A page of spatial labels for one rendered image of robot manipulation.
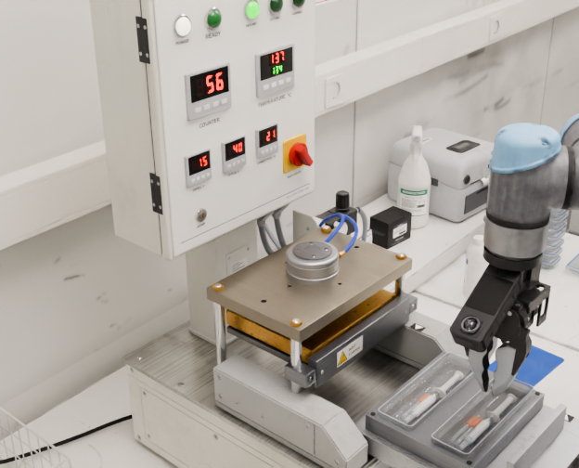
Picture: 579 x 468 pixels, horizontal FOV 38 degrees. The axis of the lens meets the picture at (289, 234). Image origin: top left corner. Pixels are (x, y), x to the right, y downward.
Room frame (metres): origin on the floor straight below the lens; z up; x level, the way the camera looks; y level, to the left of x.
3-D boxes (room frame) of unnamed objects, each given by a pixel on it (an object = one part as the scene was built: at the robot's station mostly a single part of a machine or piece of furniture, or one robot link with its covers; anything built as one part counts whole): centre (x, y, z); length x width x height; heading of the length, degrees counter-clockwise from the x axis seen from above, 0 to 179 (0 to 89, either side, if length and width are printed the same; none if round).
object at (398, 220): (1.85, -0.24, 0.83); 0.09 x 0.06 x 0.07; 134
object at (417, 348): (1.17, -0.18, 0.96); 0.26 x 0.05 x 0.07; 49
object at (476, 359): (0.95, -0.26, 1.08); 0.06 x 0.03 x 0.09; 139
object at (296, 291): (1.15, -0.02, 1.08); 0.31 x 0.24 x 0.13; 139
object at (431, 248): (1.83, -0.22, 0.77); 0.84 x 0.30 x 0.04; 141
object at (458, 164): (2.07, -0.41, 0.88); 0.25 x 0.20 x 0.17; 45
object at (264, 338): (1.12, -0.04, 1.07); 0.22 x 0.17 x 0.10; 139
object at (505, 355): (0.92, -0.29, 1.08); 0.06 x 0.03 x 0.09; 139
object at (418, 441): (0.95, -0.23, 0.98); 0.20 x 0.17 x 0.03; 139
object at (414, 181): (1.94, -0.31, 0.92); 0.09 x 0.08 x 0.25; 171
